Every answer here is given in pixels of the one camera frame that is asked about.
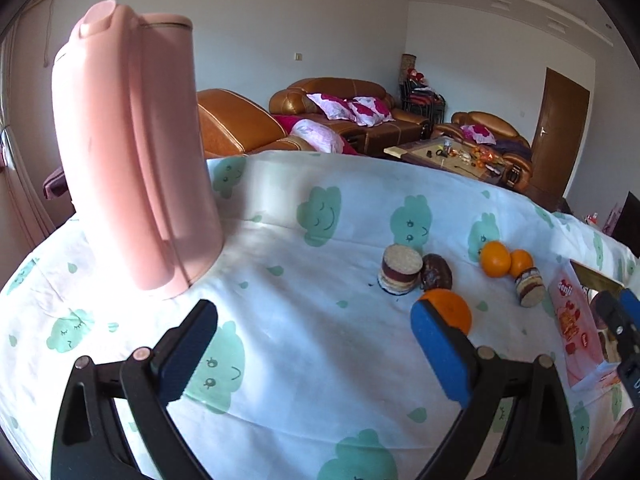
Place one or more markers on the rectangular ceiling light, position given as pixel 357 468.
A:
pixel 556 23
pixel 501 4

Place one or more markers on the red plush toy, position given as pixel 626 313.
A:
pixel 416 74

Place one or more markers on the light curtain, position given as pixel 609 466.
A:
pixel 20 160

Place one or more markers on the pile of tangerines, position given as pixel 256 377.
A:
pixel 481 156

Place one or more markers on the rolled woven mat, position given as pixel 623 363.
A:
pixel 408 62

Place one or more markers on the small pillow with pink flowers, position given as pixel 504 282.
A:
pixel 477 133

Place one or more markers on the white tablecloth with green clouds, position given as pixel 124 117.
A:
pixel 300 360

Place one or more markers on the purple blanket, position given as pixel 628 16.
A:
pixel 512 149

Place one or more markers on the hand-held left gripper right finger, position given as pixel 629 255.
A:
pixel 440 355

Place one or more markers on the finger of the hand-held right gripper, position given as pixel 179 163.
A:
pixel 632 305
pixel 610 312

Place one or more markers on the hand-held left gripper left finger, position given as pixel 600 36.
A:
pixel 187 355

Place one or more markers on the pale pink pillow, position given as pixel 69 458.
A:
pixel 317 135

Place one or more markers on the brown wooden door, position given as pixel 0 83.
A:
pixel 557 135

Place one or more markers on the chocolate pastry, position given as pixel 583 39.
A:
pixel 436 272

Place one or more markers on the white pillow with pink flowers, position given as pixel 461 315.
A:
pixel 372 111
pixel 327 106

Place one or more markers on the pink electric kettle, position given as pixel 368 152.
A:
pixel 125 160

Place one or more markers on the small orange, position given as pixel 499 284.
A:
pixel 522 261

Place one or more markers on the round layered cake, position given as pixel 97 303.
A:
pixel 400 272
pixel 530 287

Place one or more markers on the stack of dark chairs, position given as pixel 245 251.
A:
pixel 422 102

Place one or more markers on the brown leather armchair with blanket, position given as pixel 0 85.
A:
pixel 505 132

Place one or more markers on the brown leather long sofa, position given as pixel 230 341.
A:
pixel 350 135

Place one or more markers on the wooden coffee table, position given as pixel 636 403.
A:
pixel 415 152

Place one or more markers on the red blanket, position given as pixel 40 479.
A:
pixel 285 122

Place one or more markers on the black television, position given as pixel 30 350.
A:
pixel 629 229

